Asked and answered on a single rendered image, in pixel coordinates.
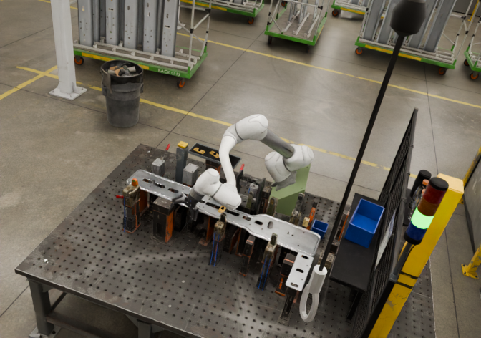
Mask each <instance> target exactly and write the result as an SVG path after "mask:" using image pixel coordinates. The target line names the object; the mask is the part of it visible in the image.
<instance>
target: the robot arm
mask: <svg viewBox="0 0 481 338"><path fill-rule="evenodd" d="M267 128H268V121H267V119H266V117H265V116H263V115H259V114H258V115H251V116H249V117H246V118H244V119H242V120H241V121H239V122H237V123H236V124H234V125H231V126H230V127H229V128H228V129H227V130H226V131H225V133H224V135H223V139H222V141H221V144H220V150H219V157H220V161H221V164H222V166H223V170H224V173H225V176H226V179H227V183H224V184H222V183H221V182H220V181H219V178H220V176H219V173H218V171H216V170H214V169H212V168H210V169H207V170H206V171H205V172H204V173H203V174H202V175H201V176H200V177H199V178H198V179H197V181H196V183H195V185H194V186H193V187H192V189H191V191H190V193H189V194H188V196H185V194H184V193H183V194H182V195H179V196H177V197H174V198H172V199H171V201H172V204H171V205H170V207H171V208H170V209H169V211H170V210H171V209H172V208H173V206H174V205H175V204H176V203H184V204H185V205H187V206H188V208H190V212H191V218H190V219H189V221H188V222H189V223H191V222H192V220H194V221H196V220H197V219H198V211H199V209H200V206H197V203H198V201H200V200H202V199H203V197H204V196H205V195H209V196H211V197H212V198H214V199H215V200H216V201H217V202H218V203H219V204H221V205H222V206H224V207H226V208H229V209H232V210H233V209H236V208H237V207H238V206H239V205H240V204H241V197H240V196H239V195H238V193H237V188H236V187H235V176H234V172H233V169H232V165H231V163H230V159H229V155H228V153H229V152H230V151H231V150H232V149H233V148H234V147H235V145H236V144H237V143H240V142H242V141H244V140H247V139H249V140H259V141H261V142H262V143H264V144H265V145H267V146H268V147H270V148H271V149H273V150H275V152H271V153H269V154H267V156H266V157H265V165H266V169H267V171H268V172H269V174H270V175H271V177H272V179H274V180H275V182H274V183H272V184H271V187H276V189H275V190H276V191H278V190H280V189H282V188H285V187H287V186H289V185H293V184H294V183H295V182H296V181H295V180H296V174H297V171H296V170H298V169H301V168H303V167H306V166H307V165H308V164H310V163H311V162H312V160H313V158H314V153H313V151H312V149H311V148H310V147H308V146H305V145H302V146H300V145H295V144H290V145H289V144H288V143H287V142H286V141H284V140H282V139H281V138H280V137H279V136H277V135H275V134H274V133H273V132H271V131H270V130H268V129H267ZM292 171H293V172H292ZM179 198H185V199H184V200H178V201H176V200H177V199H179ZM194 207H195V209H196V211H195V214H194ZM169 211H168V212H169ZM188 222H187V223H186V224H185V226H186V225H187V224H188Z"/></svg>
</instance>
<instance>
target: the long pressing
mask: <svg viewBox="0 0 481 338"><path fill-rule="evenodd" d="M133 178H136V179H137V180H138V185H139V186H140V190H143V191H146V192H148V193H151V194H153V195H156V196H160V197H163V198H166V199H168V200H171V199H172V198H174V197H177V196H179V195H181V194H182V193H184V194H187V195H188V194H189V193H190V191H191V189H192V188H191V187H188V186H186V185H183V184H180V183H177V182H175V181H172V180H169V179H167V178H164V177H161V176H159V175H156V174H153V173H150V172H147V171H146V170H138V171H136V172H135V173H134V174H133V175H131V176H130V177H129V178H128V179H127V180H126V184H128V185H129V184H130V183H131V182H132V179H133ZM143 179H147V180H150V181H153V180H154V181H155V184H152V183H147V182H145V181H143ZM157 183H158V184H160V185H163V186H165V188H160V187H158V186H156V184H157ZM169 188H171V189H173V190H176V191H178V193H174V192H171V191H169V190H168V189H169ZM202 201H205V202H204V203H200V202H198V203H197V206H200V209H199V211H198V212H201V213H204V214H205V215H208V216H211V217H214V218H217V219H219V218H220V215H221V213H219V212H218V210H219V209H217V208H214V207H211V206H208V205H206V203H211V204H213V205H216V206H219V207H221V206H222V205H221V204H219V203H218V202H217V201H216V200H215V199H214V198H212V197H211V196H209V195H205V196H204V197H203V199H202ZM226 209H227V210H229V211H232V212H234V213H238V214H239V216H234V215H232V214H230V213H226V212H225V211H224V212H225V213H226V214H227V219H226V221H227V223H229V224H232V225H234V226H237V227H240V228H243V229H245V230H246V231H247V232H249V233H250V234H251V235H253V236H255V237H258V238H261V239H263V240H265V241H270V240H271V235H272V233H277V234H278V238H277V242H276V243H277V245H279V246H282V247H284V248H287V249H289V250H292V251H295V252H297V253H298V252H301V253H303V254H306V255H309V256H312V257H313V256H315V254H316V250H317V248H318V246H319V242H320V240H321V237H320V235H319V234H318V233H316V232H313V231H310V230H308V229H305V228H302V227H300V226H297V225H294V224H292V223H289V222H286V221H283V220H281V219H278V218H275V217H273V216H270V215H267V214H265V213H262V214H258V215H250V214H247V213H244V212H242V211H239V210H236V209H233V210H232V209H229V208H226ZM244 216H245V217H248V218H250V219H251V220H250V221H248V220H246V219H243V217H244ZM256 221H259V222H261V223H263V225H259V224H257V223H255V222H256ZM269 221H273V228H268V222H269ZM249 224H250V225H249ZM288 232H289V234H287V233H288ZM292 234H293V236H292ZM298 245H299V246H298Z"/></svg>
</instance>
